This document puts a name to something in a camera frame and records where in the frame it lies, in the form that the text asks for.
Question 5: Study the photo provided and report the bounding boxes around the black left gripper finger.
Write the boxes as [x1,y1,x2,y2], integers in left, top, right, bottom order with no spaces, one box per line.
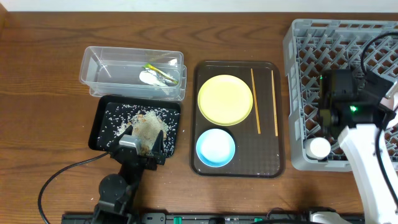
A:
[119,125,133,138]
[152,130,164,154]

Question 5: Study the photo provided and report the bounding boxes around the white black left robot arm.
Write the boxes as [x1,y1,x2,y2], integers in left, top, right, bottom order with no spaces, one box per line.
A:
[91,126,165,224]

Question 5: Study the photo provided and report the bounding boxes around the black food waste tray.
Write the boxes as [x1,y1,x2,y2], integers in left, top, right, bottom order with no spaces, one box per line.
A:
[88,95,181,157]

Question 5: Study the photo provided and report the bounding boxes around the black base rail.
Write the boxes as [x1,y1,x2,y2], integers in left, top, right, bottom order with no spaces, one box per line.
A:
[61,208,365,224]

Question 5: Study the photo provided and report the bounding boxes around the white crumpled paper waste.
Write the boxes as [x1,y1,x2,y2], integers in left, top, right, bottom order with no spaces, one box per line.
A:
[139,70,175,96]

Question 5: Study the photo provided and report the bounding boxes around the white cup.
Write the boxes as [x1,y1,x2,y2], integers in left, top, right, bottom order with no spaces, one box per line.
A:
[303,137,331,160]

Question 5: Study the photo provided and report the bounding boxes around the rice food leftovers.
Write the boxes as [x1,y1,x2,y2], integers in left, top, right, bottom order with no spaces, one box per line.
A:
[96,103,180,157]

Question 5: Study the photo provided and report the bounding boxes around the grey dishwasher rack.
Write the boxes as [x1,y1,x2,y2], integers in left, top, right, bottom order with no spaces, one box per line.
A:
[283,19,397,172]

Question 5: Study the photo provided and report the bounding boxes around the green snack wrapper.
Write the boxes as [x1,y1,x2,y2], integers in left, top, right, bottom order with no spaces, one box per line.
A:
[143,63,179,86]

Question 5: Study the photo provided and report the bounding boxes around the brown serving tray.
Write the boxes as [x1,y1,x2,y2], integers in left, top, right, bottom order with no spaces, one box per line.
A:
[190,60,285,179]

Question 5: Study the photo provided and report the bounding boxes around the left wooden chopstick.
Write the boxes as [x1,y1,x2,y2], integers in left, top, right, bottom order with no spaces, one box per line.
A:
[251,68,261,134]

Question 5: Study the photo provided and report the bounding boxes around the blue bowl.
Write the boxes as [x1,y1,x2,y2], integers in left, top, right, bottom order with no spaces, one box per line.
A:
[195,129,236,168]

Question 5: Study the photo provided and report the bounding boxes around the yellow round plate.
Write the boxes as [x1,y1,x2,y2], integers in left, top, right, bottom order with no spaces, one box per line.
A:
[197,75,254,126]

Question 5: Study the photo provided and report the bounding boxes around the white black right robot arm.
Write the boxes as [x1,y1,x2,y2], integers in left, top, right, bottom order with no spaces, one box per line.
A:
[318,70,397,223]

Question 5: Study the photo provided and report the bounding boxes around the clear plastic waste bin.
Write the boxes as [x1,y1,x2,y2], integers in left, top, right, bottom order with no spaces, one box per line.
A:
[80,46,187,101]

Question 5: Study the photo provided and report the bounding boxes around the pink bowl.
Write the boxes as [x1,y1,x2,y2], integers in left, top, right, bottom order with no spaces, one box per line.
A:
[383,92,398,129]

